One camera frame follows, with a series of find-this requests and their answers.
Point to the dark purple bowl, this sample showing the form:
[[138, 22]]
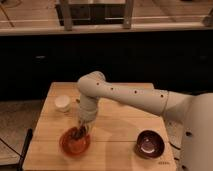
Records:
[[149, 145]]

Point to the white cup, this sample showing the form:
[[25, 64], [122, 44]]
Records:
[[62, 103]]

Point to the metal frame leg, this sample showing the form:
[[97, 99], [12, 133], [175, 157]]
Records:
[[64, 4], [128, 10]]

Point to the metal frame leg left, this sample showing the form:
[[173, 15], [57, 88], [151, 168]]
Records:
[[64, 4]]

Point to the red bowl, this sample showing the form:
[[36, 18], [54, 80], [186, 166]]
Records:
[[71, 147]]

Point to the dark purple grape bunch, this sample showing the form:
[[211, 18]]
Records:
[[79, 133]]

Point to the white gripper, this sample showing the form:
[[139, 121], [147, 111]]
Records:
[[88, 109]]

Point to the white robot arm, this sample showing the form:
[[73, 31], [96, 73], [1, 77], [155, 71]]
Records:
[[194, 112]]

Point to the metal frame leg right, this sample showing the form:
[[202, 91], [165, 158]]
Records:
[[128, 10]]

